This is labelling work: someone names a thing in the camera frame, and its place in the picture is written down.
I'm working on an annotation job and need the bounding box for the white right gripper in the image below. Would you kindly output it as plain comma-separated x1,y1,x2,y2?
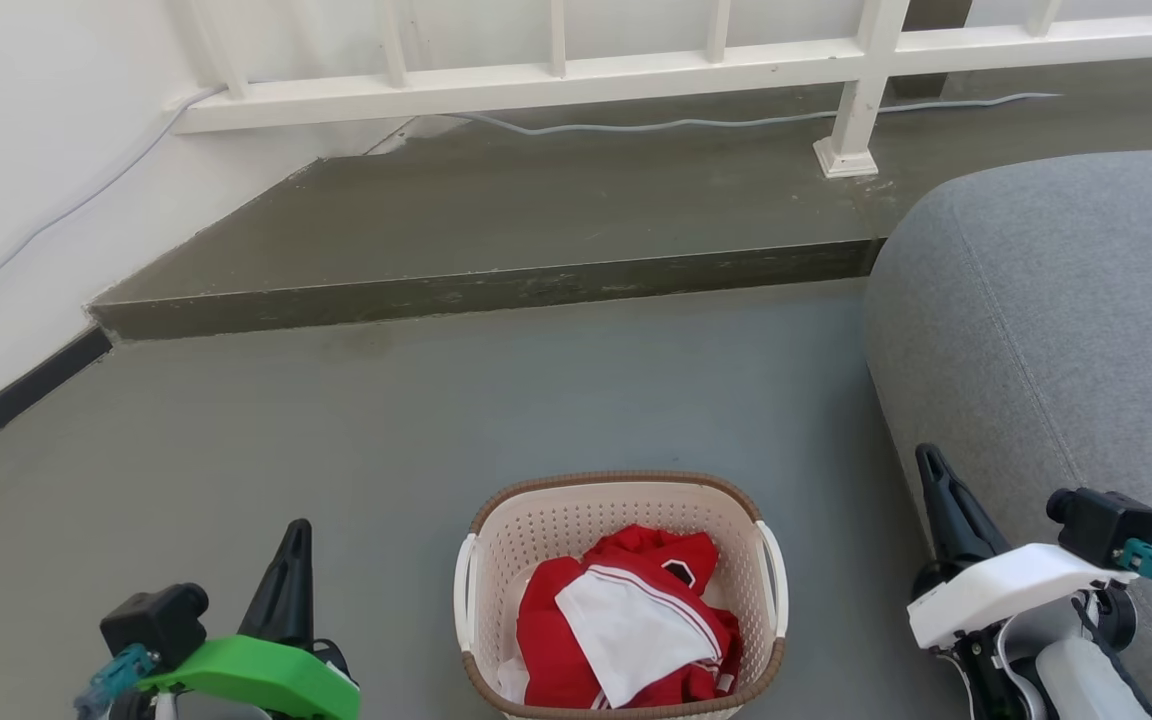
907,444,1138,652

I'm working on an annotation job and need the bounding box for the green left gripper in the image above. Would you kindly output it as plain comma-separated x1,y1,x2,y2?
139,519,363,720

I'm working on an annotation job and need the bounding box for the cream laundry basket brown rim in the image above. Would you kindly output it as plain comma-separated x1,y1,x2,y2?
453,471,790,720

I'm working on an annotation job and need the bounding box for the grey fabric sofa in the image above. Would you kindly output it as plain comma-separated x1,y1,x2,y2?
863,148,1152,720

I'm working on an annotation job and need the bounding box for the red and white garment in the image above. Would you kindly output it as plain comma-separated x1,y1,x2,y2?
498,525,744,711

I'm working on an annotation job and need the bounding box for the black baseboard strip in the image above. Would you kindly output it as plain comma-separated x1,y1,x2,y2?
0,326,114,476

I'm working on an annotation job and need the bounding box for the white wooden railing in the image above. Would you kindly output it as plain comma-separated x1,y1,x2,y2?
164,0,1152,180

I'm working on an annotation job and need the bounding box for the teal left camera connector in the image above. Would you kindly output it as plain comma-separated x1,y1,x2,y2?
73,644,159,717

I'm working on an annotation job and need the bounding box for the light grey floor cable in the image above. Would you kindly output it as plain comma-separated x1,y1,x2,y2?
0,84,1062,321

